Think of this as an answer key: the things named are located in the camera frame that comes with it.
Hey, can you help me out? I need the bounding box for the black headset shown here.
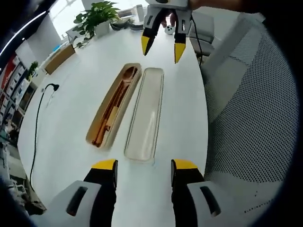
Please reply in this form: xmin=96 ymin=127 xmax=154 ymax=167
xmin=110 ymin=20 xmax=144 ymax=31

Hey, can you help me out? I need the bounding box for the grey mesh office chair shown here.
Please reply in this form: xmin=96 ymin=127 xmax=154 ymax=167
xmin=189 ymin=10 xmax=300 ymax=213

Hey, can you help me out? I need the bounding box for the dark wooden chopstick utensil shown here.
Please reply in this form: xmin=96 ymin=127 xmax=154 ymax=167
xmin=94 ymin=82 xmax=126 ymax=145
xmin=91 ymin=82 xmax=124 ymax=147

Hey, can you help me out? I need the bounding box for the curved ceiling strip light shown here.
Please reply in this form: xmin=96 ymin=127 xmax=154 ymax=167
xmin=0 ymin=10 xmax=47 ymax=55

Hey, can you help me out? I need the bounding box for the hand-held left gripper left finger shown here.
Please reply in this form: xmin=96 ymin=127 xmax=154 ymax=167
xmin=46 ymin=158 xmax=118 ymax=227

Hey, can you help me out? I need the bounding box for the large potted green plant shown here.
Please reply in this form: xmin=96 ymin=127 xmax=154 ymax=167
xmin=72 ymin=1 xmax=120 ymax=49

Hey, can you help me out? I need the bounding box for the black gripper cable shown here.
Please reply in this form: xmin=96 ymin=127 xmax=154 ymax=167
xmin=190 ymin=16 xmax=204 ymax=66

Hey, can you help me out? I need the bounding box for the person's right hand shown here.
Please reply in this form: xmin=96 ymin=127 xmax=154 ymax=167
xmin=160 ymin=11 xmax=178 ymax=28

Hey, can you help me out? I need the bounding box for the shelving with white bins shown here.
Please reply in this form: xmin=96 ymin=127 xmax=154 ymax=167
xmin=0 ymin=54 xmax=27 ymax=123

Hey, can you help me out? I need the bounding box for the translucent beige cutlery case lid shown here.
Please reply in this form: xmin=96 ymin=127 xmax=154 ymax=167
xmin=124 ymin=67 xmax=165 ymax=164

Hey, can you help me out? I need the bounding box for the beige cutlery case base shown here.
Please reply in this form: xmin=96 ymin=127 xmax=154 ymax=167
xmin=85 ymin=62 xmax=143 ymax=150

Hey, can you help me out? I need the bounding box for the black power cable with plug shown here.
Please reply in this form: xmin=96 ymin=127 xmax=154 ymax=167
xmin=29 ymin=83 xmax=60 ymax=192

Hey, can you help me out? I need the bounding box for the brown wooden spoon utensil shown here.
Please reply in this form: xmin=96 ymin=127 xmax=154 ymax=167
xmin=104 ymin=66 xmax=140 ymax=133

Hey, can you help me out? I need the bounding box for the small potted green plant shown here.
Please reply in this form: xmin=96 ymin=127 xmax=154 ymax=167
xmin=25 ymin=61 xmax=39 ymax=81

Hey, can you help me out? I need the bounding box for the narrow bright window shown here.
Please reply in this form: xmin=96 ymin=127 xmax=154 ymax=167
xmin=51 ymin=0 xmax=86 ymax=40

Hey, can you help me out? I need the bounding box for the brown cardboard box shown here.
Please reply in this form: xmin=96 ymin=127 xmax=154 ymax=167
xmin=44 ymin=44 xmax=76 ymax=75

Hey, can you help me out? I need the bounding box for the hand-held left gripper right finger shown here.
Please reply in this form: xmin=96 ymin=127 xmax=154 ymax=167
xmin=170 ymin=158 xmax=249 ymax=227

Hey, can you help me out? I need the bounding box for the white cylindrical bottle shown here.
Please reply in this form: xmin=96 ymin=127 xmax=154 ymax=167
xmin=136 ymin=4 xmax=144 ymax=22

